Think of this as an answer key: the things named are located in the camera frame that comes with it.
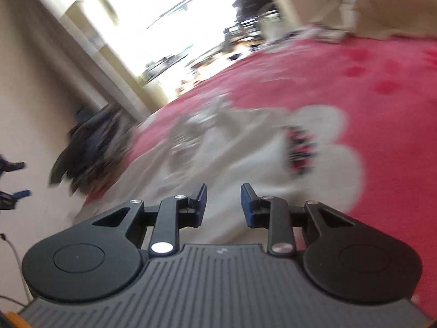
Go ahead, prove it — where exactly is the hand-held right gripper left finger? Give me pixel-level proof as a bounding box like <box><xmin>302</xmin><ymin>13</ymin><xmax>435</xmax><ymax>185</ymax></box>
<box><xmin>89</xmin><ymin>183</ymin><xmax>208</xmax><ymax>257</ymax></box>

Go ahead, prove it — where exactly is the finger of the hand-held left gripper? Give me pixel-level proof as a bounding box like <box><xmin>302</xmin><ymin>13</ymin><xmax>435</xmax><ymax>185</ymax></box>
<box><xmin>0</xmin><ymin>155</ymin><xmax>26</xmax><ymax>175</ymax></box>
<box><xmin>0</xmin><ymin>189</ymin><xmax>31</xmax><ymax>210</ymax></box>

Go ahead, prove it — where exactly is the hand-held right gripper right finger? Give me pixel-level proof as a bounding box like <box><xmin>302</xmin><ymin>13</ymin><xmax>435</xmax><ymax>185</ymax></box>
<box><xmin>241</xmin><ymin>183</ymin><xmax>357</xmax><ymax>257</ymax></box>

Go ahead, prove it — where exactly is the white shirt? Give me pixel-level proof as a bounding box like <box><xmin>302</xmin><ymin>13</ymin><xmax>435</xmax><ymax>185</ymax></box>
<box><xmin>73</xmin><ymin>102</ymin><xmax>342</xmax><ymax>247</ymax></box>

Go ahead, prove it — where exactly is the stack of folded clothes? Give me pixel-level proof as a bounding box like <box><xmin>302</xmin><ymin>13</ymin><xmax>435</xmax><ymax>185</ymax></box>
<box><xmin>48</xmin><ymin>102</ymin><xmax>137</xmax><ymax>195</ymax></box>

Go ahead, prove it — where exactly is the pink floral blanket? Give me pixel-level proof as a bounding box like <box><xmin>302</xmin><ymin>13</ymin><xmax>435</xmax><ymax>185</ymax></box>
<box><xmin>82</xmin><ymin>34</ymin><xmax>437</xmax><ymax>315</ymax></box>

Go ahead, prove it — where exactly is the beige jacket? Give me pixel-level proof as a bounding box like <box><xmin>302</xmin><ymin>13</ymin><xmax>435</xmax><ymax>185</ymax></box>
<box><xmin>307</xmin><ymin>0</ymin><xmax>437</xmax><ymax>40</ymax></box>

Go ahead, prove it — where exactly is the black cable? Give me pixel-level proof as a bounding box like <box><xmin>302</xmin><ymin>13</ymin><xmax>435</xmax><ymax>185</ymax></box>
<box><xmin>0</xmin><ymin>232</ymin><xmax>32</xmax><ymax>306</ymax></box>

